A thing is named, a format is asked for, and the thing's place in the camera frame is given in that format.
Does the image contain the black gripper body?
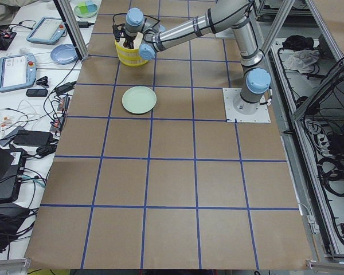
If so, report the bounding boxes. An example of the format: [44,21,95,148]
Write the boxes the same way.
[121,30,135,48]

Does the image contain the yellow bamboo steamer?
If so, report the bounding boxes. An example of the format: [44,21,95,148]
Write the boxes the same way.
[118,53,148,67]
[115,33,143,60]

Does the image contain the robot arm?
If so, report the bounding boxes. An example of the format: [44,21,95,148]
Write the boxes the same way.
[112,1,271,115]

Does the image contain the blue plate stack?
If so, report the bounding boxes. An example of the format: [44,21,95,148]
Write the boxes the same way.
[50,44,78,65]

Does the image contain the green bowl with blocks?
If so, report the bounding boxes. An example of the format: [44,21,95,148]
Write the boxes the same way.
[74,1,99,18]

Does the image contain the light green plate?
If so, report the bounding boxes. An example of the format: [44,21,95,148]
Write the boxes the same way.
[122,86,157,115]

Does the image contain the upper teach pendant tablet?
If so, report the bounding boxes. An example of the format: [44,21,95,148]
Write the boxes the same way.
[26,17,66,45]

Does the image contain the teach pendant tablet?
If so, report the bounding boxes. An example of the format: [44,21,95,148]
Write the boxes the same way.
[26,17,66,45]
[0,53,37,93]

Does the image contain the lower teach pendant tablet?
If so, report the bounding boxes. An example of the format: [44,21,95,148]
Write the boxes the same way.
[0,53,37,93]

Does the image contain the black laptop power brick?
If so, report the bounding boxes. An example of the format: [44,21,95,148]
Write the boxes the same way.
[13,130,53,147]

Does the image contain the black laptop computer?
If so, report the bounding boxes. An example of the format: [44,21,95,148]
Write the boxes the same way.
[0,147,27,203]

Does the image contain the white crumpled cloth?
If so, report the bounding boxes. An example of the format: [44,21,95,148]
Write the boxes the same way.
[283,49,320,74]

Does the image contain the aluminium frame post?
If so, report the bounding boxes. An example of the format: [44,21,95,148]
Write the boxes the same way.
[53,0,88,62]

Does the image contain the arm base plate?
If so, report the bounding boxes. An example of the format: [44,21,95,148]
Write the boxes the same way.
[222,88,271,123]

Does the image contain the coiled black cables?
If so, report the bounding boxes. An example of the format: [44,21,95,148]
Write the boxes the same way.
[316,156,344,198]

